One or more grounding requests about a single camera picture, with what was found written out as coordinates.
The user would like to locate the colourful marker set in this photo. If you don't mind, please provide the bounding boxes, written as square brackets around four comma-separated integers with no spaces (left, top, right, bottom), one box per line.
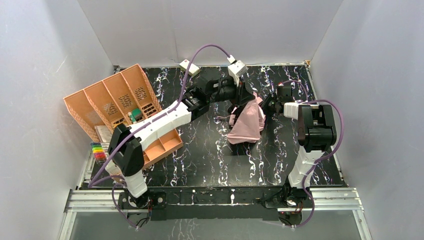
[90,142,107,164]

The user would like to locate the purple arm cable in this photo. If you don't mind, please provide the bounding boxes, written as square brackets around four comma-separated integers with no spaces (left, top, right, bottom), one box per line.
[281,79,345,229]
[87,43,233,229]

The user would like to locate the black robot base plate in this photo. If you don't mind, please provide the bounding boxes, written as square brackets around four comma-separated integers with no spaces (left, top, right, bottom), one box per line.
[116,185,312,223]

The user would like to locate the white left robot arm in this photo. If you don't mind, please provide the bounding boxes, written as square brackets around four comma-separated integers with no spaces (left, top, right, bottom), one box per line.
[108,76,256,199]

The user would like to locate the orange plastic desk organizer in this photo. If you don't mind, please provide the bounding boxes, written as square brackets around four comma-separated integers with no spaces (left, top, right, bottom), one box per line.
[63,63,184,171]

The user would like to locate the aluminium frame rail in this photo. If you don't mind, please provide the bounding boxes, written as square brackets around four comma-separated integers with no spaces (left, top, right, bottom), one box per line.
[58,170,372,240]

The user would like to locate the black and pink folding umbrella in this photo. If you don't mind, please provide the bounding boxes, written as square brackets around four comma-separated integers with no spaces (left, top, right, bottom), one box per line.
[215,93,266,145]

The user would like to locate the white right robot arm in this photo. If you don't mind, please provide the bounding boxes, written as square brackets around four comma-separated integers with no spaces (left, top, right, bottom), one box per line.
[260,83,337,191]

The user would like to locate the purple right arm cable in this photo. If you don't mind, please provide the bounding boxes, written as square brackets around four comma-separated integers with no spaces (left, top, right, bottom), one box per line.
[281,79,345,229]

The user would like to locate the white paper pad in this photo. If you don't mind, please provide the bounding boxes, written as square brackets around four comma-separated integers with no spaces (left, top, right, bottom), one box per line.
[94,125,113,143]

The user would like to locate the white small box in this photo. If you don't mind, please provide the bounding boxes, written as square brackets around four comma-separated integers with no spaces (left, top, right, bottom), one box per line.
[179,59,201,77]

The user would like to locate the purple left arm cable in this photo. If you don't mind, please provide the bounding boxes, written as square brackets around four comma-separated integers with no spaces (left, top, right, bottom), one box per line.
[87,43,233,229]

